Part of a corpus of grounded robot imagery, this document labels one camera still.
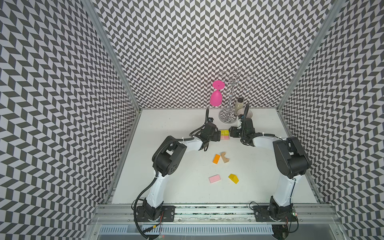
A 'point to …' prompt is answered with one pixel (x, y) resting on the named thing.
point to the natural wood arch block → (225, 159)
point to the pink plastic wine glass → (216, 97)
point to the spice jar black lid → (239, 104)
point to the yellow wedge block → (234, 178)
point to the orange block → (216, 158)
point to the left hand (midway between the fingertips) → (214, 131)
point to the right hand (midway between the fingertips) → (232, 132)
